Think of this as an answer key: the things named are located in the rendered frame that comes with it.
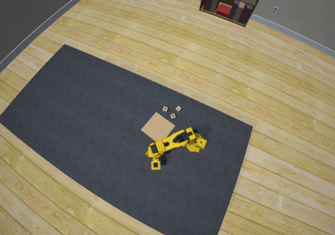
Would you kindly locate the tan flat mat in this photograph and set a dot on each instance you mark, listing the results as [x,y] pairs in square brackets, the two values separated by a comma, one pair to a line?
[158,127]

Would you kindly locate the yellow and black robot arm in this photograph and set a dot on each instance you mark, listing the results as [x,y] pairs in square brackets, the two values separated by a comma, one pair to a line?
[189,140]

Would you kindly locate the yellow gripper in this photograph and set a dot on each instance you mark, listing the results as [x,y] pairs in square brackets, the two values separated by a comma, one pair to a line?
[155,164]

